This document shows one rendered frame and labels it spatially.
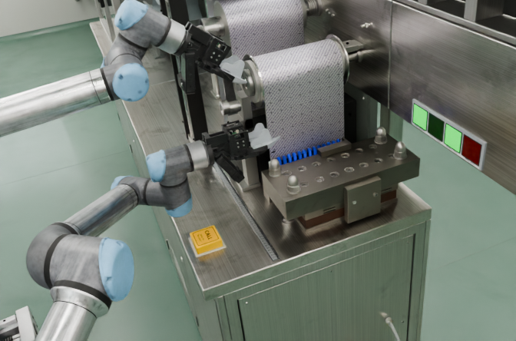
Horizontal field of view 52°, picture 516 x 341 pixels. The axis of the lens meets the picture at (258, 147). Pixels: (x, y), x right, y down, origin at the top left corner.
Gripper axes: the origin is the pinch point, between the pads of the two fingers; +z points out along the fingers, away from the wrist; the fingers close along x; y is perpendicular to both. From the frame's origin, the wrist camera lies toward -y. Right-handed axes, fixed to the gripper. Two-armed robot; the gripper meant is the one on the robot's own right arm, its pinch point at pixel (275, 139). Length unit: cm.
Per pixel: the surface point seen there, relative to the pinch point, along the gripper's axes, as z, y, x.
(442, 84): 30.1, 20.5, -30.2
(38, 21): -77, -94, 556
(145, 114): -25, -19, 77
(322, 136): 14.6, -3.3, -0.2
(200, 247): -28.3, -16.9, -13.4
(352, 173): 14.2, -6.0, -17.5
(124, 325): -58, -109, 60
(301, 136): 7.8, -1.2, -0.2
